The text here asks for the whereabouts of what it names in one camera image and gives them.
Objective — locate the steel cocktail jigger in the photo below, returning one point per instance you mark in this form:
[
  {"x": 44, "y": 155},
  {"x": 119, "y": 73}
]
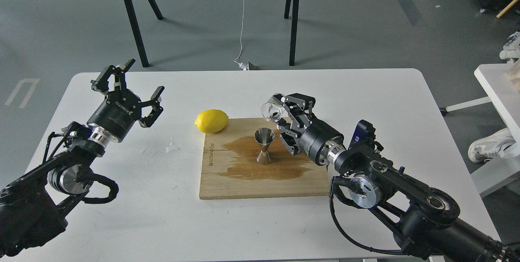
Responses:
[{"x": 264, "y": 137}]

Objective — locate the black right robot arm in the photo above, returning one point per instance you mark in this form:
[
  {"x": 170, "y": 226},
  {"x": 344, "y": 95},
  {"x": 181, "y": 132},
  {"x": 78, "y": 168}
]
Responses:
[{"x": 424, "y": 221}]

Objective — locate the wooden cutting board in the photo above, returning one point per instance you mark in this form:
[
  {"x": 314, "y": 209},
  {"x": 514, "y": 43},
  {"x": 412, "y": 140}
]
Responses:
[{"x": 230, "y": 170}]

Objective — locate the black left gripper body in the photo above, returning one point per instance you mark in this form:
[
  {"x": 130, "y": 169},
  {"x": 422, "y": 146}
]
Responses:
[{"x": 117, "y": 113}]

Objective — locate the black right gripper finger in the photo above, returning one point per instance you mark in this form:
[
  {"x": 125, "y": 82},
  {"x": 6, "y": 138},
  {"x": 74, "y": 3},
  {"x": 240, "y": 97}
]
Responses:
[
  {"x": 299, "y": 108},
  {"x": 290, "y": 134}
]

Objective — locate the yellow lemon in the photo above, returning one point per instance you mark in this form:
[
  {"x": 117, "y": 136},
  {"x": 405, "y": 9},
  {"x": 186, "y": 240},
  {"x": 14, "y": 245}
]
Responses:
[{"x": 211, "y": 121}]

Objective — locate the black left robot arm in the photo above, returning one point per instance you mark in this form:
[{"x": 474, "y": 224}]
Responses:
[{"x": 34, "y": 207}]

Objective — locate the white sneaker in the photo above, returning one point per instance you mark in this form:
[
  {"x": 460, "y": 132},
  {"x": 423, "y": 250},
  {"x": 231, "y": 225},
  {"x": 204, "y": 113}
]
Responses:
[{"x": 487, "y": 148}]

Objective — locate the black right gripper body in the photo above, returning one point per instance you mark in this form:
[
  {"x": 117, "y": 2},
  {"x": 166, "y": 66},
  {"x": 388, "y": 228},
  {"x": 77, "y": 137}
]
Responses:
[{"x": 320, "y": 142}]

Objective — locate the small clear glass beaker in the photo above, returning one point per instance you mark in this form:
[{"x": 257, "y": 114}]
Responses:
[{"x": 274, "y": 109}]

